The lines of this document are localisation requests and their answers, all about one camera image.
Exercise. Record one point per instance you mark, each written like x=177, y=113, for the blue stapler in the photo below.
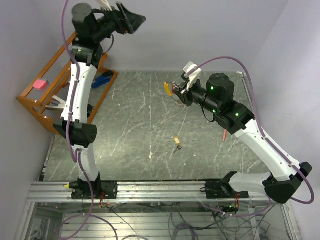
x=103, y=79

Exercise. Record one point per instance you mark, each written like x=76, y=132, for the silver key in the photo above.
x=177, y=148

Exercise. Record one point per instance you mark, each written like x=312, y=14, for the white stapler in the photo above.
x=57, y=104

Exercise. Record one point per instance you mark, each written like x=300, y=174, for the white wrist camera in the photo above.
x=104, y=4
x=191, y=73

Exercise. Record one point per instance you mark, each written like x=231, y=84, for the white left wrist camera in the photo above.
x=104, y=4

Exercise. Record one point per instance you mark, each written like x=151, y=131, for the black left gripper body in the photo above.
x=115, y=22

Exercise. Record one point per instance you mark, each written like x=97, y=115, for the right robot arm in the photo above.
x=285, y=174

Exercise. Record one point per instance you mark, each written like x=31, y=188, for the yellow tipped tool on rail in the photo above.
x=72, y=185

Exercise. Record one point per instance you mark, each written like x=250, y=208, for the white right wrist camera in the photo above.
x=191, y=73

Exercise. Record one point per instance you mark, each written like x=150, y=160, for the orange wooden rack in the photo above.
x=37, y=106

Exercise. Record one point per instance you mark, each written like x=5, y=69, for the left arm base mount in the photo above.
x=101, y=189

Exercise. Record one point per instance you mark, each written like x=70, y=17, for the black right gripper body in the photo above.
x=188, y=97

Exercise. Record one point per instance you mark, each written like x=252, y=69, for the pink eraser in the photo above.
x=40, y=84

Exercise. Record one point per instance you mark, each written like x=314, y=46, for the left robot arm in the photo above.
x=92, y=26

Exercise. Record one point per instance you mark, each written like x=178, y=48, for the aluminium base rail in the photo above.
x=129, y=192

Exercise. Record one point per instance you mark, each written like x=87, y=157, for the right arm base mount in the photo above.
x=221, y=189

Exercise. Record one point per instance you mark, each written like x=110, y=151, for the yellow key tag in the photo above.
x=177, y=141

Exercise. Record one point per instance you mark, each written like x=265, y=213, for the large keyring with yellow handle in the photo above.
x=169, y=88

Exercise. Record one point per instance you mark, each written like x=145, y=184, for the orange pencil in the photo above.
x=224, y=135

